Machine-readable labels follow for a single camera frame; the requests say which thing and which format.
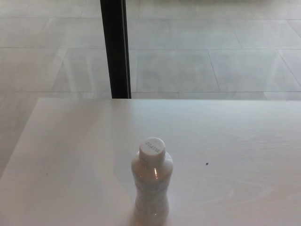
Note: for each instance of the white screw bottle cap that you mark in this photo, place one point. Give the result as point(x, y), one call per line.
point(152, 149)

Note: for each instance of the black vertical frame post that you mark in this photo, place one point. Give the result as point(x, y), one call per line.
point(116, 51)

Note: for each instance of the white plastic bottle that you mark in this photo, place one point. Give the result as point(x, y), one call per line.
point(150, 188)

